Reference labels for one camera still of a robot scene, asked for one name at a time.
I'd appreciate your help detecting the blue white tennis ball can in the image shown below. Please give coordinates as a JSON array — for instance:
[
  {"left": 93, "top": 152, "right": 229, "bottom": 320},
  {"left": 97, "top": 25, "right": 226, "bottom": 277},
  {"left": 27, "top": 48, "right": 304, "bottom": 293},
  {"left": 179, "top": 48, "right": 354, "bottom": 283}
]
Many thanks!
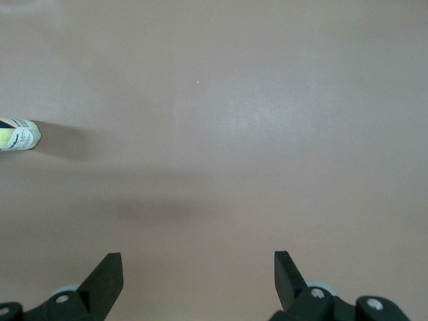
[{"left": 0, "top": 116, "right": 42, "bottom": 153}]

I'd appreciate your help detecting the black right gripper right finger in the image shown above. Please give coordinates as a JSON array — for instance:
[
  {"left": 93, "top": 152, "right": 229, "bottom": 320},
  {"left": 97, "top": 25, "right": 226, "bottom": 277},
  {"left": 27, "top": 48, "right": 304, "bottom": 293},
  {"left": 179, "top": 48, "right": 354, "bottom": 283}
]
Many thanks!
[{"left": 269, "top": 250, "right": 411, "bottom": 321}]

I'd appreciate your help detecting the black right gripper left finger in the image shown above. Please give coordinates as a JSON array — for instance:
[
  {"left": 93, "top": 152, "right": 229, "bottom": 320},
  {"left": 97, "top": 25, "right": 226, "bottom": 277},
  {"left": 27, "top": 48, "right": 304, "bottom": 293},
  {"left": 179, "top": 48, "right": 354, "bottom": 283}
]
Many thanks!
[{"left": 0, "top": 252, "right": 124, "bottom": 321}]

